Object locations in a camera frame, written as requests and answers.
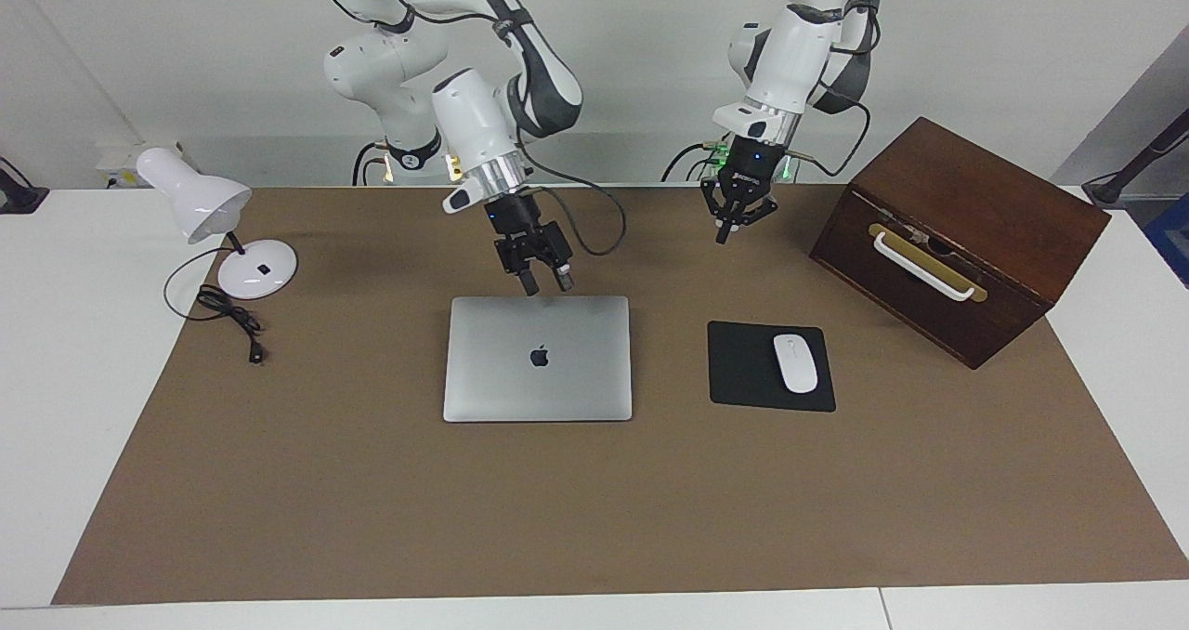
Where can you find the white computer mouse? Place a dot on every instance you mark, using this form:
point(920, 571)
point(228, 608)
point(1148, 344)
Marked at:
point(796, 365)

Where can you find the black mouse pad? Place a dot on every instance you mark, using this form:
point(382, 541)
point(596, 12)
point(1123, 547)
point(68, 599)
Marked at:
point(743, 370)

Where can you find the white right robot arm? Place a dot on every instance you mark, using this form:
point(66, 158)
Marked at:
point(474, 119)

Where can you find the brown table mat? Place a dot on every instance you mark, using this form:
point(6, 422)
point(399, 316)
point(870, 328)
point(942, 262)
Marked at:
point(557, 518)

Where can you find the silver grey laptop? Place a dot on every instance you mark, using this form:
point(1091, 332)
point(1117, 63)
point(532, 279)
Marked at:
point(502, 370)

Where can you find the white desk lamp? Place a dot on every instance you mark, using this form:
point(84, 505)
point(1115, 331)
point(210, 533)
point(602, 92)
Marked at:
point(200, 198)

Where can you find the dark brown wooden box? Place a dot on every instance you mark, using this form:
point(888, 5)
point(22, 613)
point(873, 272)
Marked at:
point(985, 193)

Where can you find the blue box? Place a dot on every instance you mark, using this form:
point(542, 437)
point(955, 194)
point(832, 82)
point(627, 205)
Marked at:
point(1172, 240)

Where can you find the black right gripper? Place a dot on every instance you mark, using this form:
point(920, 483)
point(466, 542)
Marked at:
point(518, 226)

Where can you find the small black stand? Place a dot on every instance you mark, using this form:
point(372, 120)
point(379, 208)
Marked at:
point(19, 198)

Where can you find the long black stand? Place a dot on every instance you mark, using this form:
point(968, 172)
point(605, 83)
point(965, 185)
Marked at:
point(1115, 187)

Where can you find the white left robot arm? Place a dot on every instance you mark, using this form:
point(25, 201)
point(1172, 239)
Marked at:
point(790, 63)

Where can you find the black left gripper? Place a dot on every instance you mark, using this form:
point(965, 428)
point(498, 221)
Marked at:
point(748, 170)

